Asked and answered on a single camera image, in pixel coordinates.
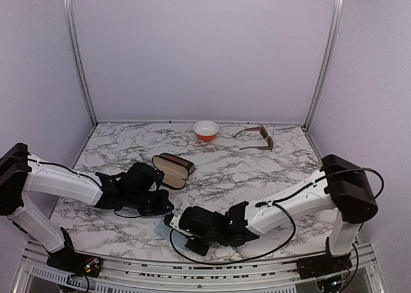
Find brown translucent sunglasses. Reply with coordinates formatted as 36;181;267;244
232;125;275;152

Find black woven glasses case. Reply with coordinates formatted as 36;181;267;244
152;154;188;190

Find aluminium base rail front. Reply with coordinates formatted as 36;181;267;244
11;241;386;292

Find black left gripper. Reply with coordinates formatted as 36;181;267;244
126;189;174;217

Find aluminium frame post left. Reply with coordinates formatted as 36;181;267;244
63;0;98;129

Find aluminium frame post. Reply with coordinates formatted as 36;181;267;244
63;0;98;129
302;0;345;132

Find brown striped glasses case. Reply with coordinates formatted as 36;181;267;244
160;152;195;175

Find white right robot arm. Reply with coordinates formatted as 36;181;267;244
171;154;378;272

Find aluminium frame post right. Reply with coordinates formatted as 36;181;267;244
302;0;345;132

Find white bowl orange outside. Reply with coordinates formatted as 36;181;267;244
193;120;220;141

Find aluminium frame rail back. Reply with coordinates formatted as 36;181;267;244
95;119;306;125

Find light blue cleaning cloth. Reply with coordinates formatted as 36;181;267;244
154;220;187;249

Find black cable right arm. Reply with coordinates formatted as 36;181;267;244
170;167;385;266

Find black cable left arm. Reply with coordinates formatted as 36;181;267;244
0;156;161;218

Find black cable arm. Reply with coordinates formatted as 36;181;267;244
0;156;161;218
170;167;385;266

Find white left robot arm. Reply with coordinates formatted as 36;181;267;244
1;143;174;271

